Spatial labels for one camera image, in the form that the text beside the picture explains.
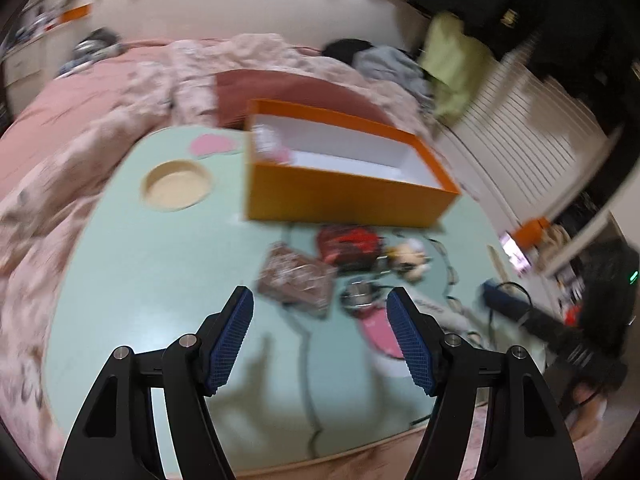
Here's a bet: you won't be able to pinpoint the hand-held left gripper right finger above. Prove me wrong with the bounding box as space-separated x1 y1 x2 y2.
387 287 583 480

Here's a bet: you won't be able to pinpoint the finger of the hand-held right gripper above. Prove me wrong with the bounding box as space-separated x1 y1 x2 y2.
480 280 538 328

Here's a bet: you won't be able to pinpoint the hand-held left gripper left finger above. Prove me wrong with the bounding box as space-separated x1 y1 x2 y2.
55 286 254 480

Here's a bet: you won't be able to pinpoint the silver glittery trinket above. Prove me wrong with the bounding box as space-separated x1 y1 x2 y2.
342 280 381 313

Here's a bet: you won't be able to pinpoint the orange cardboard box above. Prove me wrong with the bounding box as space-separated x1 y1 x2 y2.
243 98 462 228

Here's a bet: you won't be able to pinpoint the pink and white pouch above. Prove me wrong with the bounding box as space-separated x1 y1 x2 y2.
357 305 408 378

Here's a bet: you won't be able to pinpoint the phone with pink screen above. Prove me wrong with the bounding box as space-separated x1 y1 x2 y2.
500 232 532 273

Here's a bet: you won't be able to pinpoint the person's leg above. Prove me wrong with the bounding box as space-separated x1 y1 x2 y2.
570 382 608 438

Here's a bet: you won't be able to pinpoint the small cream doll figurine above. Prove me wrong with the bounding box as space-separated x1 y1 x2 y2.
387 239 433 281

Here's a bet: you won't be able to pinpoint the brown transparent packet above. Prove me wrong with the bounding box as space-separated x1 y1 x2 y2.
256 242 337 318

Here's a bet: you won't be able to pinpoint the red pouch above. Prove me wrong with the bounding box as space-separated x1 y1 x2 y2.
316 226 386 273

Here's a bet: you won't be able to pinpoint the white slatted headboard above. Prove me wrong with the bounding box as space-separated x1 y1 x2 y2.
440 52 621 226

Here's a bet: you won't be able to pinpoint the pink item inside box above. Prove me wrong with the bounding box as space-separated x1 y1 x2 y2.
252 127 293 165

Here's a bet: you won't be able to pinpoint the green cloth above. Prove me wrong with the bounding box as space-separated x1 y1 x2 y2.
417 12 493 121

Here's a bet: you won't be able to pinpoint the grey clothes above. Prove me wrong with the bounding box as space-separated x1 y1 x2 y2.
352 46 433 98

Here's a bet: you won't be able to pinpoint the maroon pillow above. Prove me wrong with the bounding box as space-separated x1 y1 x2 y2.
212 69 396 131

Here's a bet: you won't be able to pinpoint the pink floral quilt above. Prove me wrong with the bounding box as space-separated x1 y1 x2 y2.
0 34 438 466

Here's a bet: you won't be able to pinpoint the pink bedsheet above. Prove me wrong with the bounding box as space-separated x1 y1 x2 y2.
0 42 176 171

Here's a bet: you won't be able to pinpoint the black clothes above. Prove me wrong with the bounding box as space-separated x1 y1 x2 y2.
322 39 373 63

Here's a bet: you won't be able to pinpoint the black hanging garment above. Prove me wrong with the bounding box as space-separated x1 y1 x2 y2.
395 0 640 126

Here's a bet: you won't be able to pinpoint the pile of clothes on bed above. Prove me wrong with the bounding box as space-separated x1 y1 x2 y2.
57 27 126 76

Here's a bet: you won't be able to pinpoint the white cabinet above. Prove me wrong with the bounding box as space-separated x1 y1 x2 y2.
0 5 96 93

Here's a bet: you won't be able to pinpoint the small orange box on cabinet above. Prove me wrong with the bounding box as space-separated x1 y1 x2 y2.
60 4 93 25

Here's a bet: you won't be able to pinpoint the black cable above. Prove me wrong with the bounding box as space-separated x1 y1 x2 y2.
487 281 538 351

